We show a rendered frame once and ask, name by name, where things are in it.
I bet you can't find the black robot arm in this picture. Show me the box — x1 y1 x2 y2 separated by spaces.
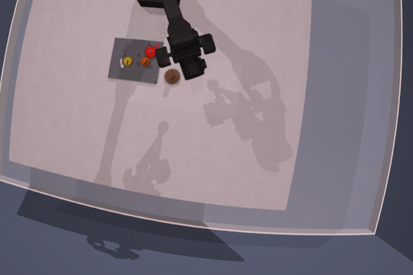
161 0 207 80

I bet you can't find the brown gear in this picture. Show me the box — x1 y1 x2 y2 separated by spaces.
164 68 180 85

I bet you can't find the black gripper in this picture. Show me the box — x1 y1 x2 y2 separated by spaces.
155 34 216 68

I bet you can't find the yellow gear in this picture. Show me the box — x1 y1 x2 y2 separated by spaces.
123 56 133 66

